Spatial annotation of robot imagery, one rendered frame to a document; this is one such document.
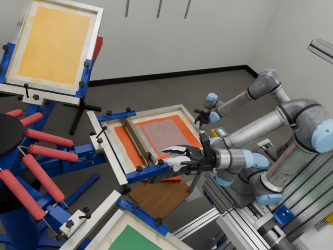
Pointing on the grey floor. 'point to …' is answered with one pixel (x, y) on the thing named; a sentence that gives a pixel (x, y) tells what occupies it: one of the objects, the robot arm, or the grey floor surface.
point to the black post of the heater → (81, 113)
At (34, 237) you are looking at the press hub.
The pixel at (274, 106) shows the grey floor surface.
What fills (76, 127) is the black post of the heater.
